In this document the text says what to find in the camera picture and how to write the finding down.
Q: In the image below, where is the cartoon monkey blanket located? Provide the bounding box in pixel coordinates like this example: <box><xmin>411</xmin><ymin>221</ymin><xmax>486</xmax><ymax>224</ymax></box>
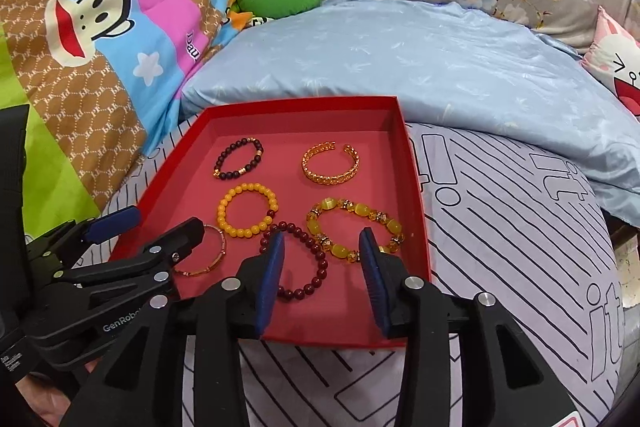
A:
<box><xmin>0</xmin><ymin>0</ymin><xmax>246</xmax><ymax>228</ymax></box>

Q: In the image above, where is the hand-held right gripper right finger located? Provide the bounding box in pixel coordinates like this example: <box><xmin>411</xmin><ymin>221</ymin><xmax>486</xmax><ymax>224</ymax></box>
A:
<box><xmin>359</xmin><ymin>228</ymin><xmax>583</xmax><ymax>427</ymax></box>

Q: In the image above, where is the dark brown bead bracelet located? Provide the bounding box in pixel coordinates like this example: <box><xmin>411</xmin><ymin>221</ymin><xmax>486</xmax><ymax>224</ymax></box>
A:
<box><xmin>212</xmin><ymin>137</ymin><xmax>266</xmax><ymax>182</ymax></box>

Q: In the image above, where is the yellow faceted stone bracelet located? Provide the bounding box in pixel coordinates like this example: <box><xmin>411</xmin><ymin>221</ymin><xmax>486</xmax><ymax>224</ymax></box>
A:
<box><xmin>306</xmin><ymin>196</ymin><xmax>407</xmax><ymax>264</ymax></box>

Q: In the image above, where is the light blue quilt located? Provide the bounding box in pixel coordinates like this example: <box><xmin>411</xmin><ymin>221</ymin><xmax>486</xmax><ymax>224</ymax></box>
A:
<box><xmin>180</xmin><ymin>0</ymin><xmax>640</xmax><ymax>228</ymax></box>

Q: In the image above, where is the dark red bead bracelet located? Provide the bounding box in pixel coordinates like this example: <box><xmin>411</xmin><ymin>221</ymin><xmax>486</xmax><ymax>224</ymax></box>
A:
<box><xmin>259</xmin><ymin>221</ymin><xmax>331</xmax><ymax>303</ymax></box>

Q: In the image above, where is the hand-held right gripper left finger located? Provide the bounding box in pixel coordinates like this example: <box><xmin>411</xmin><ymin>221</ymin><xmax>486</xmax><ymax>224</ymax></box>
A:
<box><xmin>60</xmin><ymin>234</ymin><xmax>287</xmax><ymax>427</ymax></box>

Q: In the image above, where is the yellow round bead bracelet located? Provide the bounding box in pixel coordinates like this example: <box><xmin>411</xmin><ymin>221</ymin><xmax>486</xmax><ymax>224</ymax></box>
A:
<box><xmin>216</xmin><ymin>183</ymin><xmax>279</xmax><ymax>239</ymax></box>

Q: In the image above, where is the red cardboard box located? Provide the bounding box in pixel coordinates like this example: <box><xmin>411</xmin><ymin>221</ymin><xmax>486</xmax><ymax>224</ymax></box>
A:
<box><xmin>107</xmin><ymin>95</ymin><xmax>433</xmax><ymax>350</ymax></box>

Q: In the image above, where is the striped grey bed sheet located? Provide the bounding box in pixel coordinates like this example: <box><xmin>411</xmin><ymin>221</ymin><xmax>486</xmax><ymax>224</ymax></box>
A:
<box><xmin>102</xmin><ymin>119</ymin><xmax>626</xmax><ymax>427</ymax></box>

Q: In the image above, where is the gold chain bangle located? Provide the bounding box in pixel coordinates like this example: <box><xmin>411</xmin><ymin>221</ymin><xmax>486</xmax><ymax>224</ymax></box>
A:
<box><xmin>301</xmin><ymin>142</ymin><xmax>361</xmax><ymax>185</ymax></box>

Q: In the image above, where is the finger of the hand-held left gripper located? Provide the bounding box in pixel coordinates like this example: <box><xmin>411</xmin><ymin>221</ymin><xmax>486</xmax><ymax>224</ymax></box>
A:
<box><xmin>50</xmin><ymin>217</ymin><xmax>207</xmax><ymax>303</ymax></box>
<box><xmin>25</xmin><ymin>206</ymin><xmax>142</xmax><ymax>268</ymax></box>

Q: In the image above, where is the cartoon rabbit pillow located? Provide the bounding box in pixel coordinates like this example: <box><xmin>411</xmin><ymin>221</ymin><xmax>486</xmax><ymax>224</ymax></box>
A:
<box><xmin>580</xmin><ymin>6</ymin><xmax>640</xmax><ymax>118</ymax></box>

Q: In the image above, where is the thin gold bangle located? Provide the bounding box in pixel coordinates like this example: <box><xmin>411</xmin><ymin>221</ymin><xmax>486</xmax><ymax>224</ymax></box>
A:
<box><xmin>172</xmin><ymin>224</ymin><xmax>227</xmax><ymax>279</ymax></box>

